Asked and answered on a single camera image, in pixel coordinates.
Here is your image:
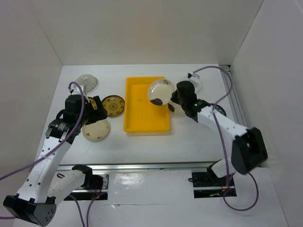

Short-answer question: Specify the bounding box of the yellow brown patterned plate right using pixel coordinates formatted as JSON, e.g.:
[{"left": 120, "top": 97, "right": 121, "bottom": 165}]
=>
[{"left": 102, "top": 95, "right": 125, "bottom": 117}]

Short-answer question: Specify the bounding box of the yellow plastic bin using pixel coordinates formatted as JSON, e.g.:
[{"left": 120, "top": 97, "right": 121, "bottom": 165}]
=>
[{"left": 124, "top": 77, "right": 170, "bottom": 133}]

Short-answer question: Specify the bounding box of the cream plate with calligraphy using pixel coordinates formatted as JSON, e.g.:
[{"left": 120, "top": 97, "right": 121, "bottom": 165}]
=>
[{"left": 82, "top": 120, "right": 110, "bottom": 141}]

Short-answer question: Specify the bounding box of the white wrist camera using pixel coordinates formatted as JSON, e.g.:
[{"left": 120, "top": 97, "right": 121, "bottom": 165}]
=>
[
  {"left": 187, "top": 72, "right": 204, "bottom": 92},
  {"left": 68, "top": 85, "right": 89, "bottom": 101}
]

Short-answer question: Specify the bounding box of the aluminium rail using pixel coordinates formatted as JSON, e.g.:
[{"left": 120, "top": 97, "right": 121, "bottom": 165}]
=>
[
  {"left": 56, "top": 160, "right": 221, "bottom": 173},
  {"left": 219, "top": 65, "right": 247, "bottom": 126}
]

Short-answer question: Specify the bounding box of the clear glass plate left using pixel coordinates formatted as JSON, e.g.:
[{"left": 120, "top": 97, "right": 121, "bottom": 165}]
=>
[{"left": 75, "top": 74, "right": 98, "bottom": 93}]

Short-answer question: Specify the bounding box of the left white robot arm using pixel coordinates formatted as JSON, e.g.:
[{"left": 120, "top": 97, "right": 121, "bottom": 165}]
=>
[{"left": 3, "top": 95, "right": 107, "bottom": 227}]

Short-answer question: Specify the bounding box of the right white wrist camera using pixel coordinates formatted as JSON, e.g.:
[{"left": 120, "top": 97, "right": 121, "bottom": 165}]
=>
[{"left": 187, "top": 72, "right": 204, "bottom": 92}]

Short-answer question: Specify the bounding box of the cream plate black flower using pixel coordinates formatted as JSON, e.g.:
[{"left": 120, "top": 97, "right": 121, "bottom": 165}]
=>
[
  {"left": 147, "top": 79, "right": 176, "bottom": 106},
  {"left": 168, "top": 101, "right": 185, "bottom": 115}
]

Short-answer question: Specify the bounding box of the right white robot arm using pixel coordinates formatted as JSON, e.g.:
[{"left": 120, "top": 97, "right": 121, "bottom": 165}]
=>
[{"left": 171, "top": 81, "right": 268, "bottom": 185}]

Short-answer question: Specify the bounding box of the front aluminium rail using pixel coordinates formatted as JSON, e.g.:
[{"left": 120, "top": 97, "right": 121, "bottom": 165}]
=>
[{"left": 56, "top": 160, "right": 221, "bottom": 173}]

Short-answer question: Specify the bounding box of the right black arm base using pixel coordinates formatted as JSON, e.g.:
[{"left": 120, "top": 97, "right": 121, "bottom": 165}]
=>
[{"left": 188, "top": 172, "right": 237, "bottom": 199}]

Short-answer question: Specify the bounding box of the teal green plate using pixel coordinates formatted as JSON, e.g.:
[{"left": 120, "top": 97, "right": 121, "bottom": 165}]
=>
[{"left": 211, "top": 103, "right": 227, "bottom": 116}]

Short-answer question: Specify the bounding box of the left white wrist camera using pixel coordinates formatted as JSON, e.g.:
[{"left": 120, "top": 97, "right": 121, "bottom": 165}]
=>
[{"left": 68, "top": 85, "right": 89, "bottom": 101}]

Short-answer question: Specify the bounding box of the right side aluminium rail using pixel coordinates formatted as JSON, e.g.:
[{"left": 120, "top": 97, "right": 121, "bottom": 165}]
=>
[{"left": 219, "top": 65, "right": 247, "bottom": 126}]

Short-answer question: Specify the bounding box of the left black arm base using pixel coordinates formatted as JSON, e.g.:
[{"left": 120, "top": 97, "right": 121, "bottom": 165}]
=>
[{"left": 71, "top": 174, "right": 109, "bottom": 201}]

